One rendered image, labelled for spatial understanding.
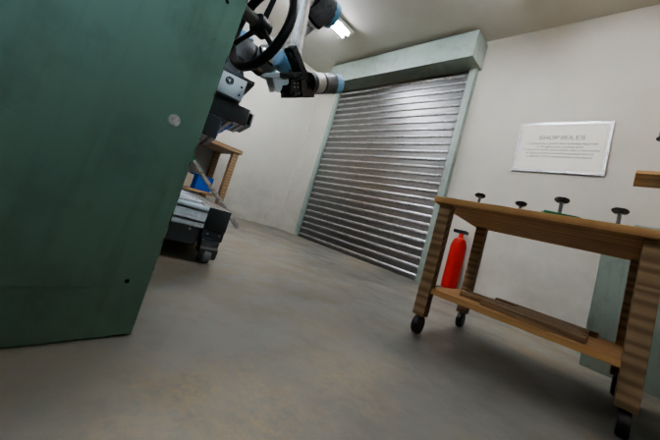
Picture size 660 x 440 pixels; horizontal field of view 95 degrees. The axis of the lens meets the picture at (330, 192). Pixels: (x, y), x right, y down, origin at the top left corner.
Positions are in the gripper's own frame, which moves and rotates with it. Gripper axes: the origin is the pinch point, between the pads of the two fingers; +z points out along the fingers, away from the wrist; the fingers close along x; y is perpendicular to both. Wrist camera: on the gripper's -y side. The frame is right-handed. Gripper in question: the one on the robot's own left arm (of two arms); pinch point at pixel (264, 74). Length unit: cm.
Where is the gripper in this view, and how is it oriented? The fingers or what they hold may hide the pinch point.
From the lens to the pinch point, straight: 104.0
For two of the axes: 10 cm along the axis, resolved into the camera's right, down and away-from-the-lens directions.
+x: -7.3, -1.8, 6.6
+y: 0.2, 9.6, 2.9
